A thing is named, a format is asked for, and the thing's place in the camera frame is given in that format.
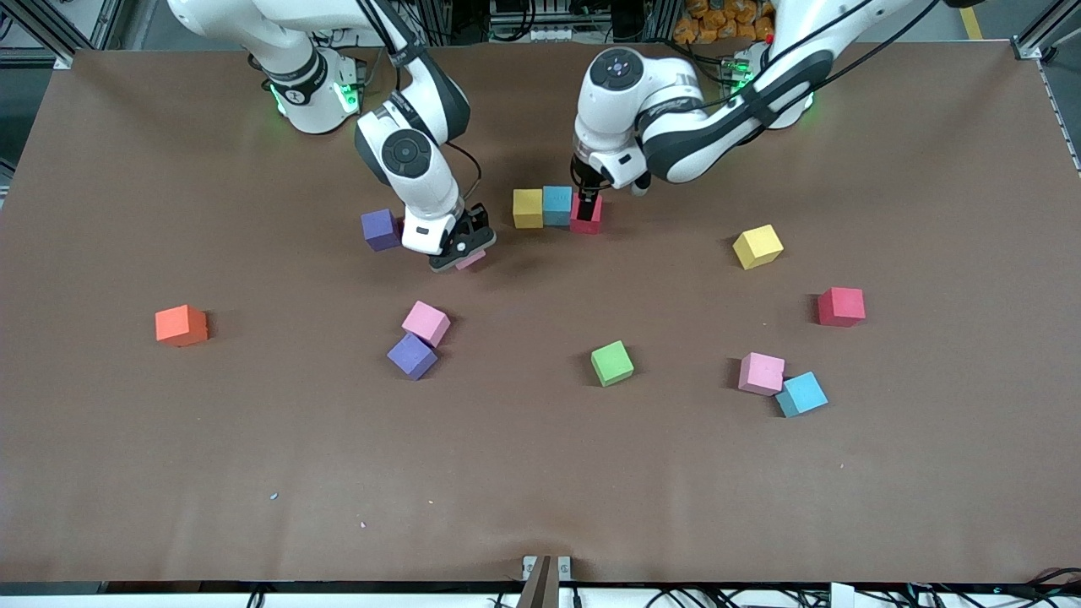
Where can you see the grey metal mount bracket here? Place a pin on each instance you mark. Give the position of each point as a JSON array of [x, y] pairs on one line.
[[540, 583]]

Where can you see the green foam cube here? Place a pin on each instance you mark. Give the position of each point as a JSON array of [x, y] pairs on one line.
[[612, 363]]

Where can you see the blue foam cube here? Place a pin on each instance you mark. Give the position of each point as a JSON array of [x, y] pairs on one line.
[[801, 394], [558, 206]]

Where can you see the orange foam cube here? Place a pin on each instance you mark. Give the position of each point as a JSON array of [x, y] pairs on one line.
[[181, 325]]

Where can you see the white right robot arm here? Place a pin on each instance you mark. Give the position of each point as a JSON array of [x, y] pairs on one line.
[[291, 59]]

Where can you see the pink foam cube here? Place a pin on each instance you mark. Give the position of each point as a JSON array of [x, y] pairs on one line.
[[761, 373], [425, 322], [473, 261]]

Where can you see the bag of orange fruit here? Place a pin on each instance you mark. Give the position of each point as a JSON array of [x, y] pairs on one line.
[[718, 21]]

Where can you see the yellow foam cube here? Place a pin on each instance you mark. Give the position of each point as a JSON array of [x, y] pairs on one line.
[[528, 208], [757, 247]]

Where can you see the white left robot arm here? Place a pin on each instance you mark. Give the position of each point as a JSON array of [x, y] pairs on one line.
[[608, 101]]

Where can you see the aluminium table edge rail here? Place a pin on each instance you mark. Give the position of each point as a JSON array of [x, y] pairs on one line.
[[1066, 127]]

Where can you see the aluminium frame post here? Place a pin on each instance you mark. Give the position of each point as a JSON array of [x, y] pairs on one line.
[[1034, 42], [42, 34]]

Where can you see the purple foam cube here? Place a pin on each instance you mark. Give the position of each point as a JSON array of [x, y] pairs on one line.
[[411, 355], [380, 230]]

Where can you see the red foam cube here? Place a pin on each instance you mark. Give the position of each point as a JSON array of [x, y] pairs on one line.
[[841, 306], [587, 229]]

